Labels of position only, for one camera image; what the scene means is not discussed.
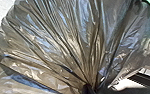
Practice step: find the black plastic trash bag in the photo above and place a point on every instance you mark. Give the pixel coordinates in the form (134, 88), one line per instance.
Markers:
(71, 43)

